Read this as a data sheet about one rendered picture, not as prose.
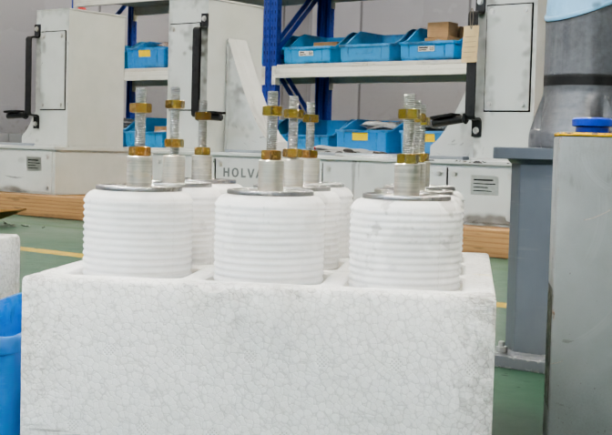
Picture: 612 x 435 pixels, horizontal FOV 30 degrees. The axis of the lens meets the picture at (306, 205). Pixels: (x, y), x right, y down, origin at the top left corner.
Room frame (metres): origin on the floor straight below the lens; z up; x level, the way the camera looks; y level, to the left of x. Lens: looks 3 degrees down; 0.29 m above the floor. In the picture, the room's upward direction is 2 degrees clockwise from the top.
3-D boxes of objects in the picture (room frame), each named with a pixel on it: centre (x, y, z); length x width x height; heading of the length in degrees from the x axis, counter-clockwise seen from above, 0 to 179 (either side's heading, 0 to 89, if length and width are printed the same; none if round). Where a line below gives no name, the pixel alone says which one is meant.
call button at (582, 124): (1.14, -0.28, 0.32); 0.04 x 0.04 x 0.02
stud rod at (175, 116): (1.13, 0.13, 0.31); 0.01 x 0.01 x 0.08
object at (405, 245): (0.97, -0.09, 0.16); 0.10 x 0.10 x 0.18
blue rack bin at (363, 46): (6.90, -0.46, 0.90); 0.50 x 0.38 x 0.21; 144
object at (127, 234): (1.01, 0.15, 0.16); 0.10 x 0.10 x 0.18
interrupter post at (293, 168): (1.11, 0.01, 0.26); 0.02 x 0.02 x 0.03
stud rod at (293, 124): (1.11, 0.01, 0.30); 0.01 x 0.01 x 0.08
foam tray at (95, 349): (1.11, 0.01, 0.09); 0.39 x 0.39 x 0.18; 82
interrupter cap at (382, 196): (0.97, -0.09, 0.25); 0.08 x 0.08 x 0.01
